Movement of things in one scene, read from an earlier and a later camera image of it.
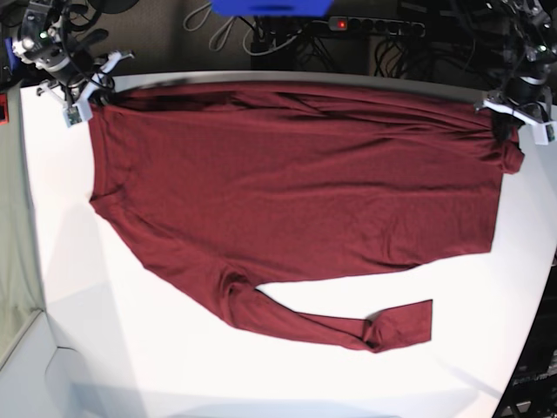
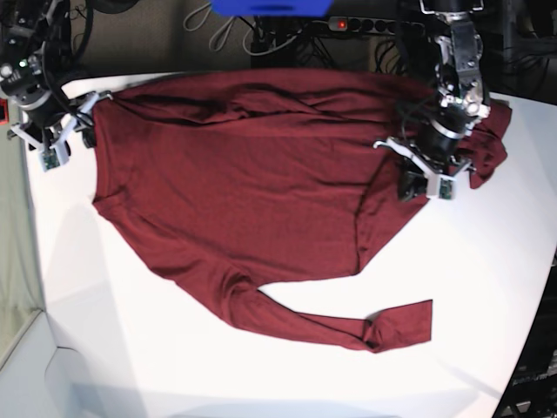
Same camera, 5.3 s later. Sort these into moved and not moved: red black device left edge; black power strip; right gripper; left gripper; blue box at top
Moved: right gripper; left gripper
Not moved: blue box at top; red black device left edge; black power strip
